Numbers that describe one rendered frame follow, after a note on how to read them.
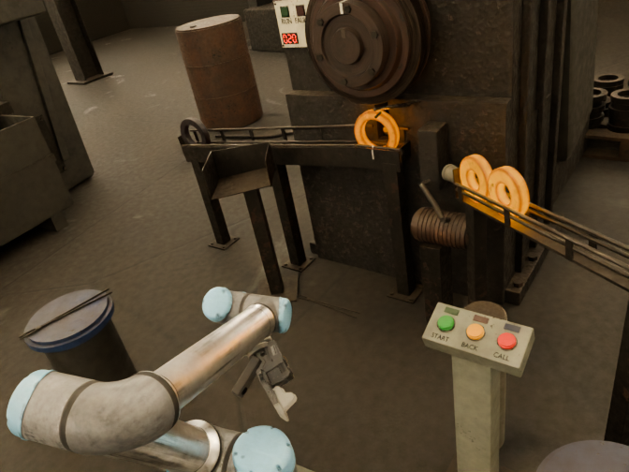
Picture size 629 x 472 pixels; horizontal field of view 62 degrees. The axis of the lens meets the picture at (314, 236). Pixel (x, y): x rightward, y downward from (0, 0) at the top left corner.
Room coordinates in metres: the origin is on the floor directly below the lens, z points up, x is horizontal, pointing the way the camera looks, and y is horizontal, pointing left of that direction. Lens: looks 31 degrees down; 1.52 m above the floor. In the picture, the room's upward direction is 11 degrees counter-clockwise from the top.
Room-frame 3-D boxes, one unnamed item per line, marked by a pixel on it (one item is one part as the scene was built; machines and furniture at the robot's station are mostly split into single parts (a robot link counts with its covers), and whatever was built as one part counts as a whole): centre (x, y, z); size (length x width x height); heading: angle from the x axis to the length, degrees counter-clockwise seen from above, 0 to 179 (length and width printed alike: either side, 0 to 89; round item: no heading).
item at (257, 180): (2.09, 0.25, 0.36); 0.26 x 0.20 x 0.72; 83
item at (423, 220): (1.61, -0.47, 0.27); 0.22 x 0.13 x 0.53; 48
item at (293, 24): (2.24, -0.13, 1.15); 0.26 x 0.02 x 0.18; 48
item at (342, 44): (1.86, -0.25, 1.11); 0.28 x 0.06 x 0.28; 48
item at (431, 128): (1.79, -0.50, 0.68); 0.11 x 0.08 x 0.24; 138
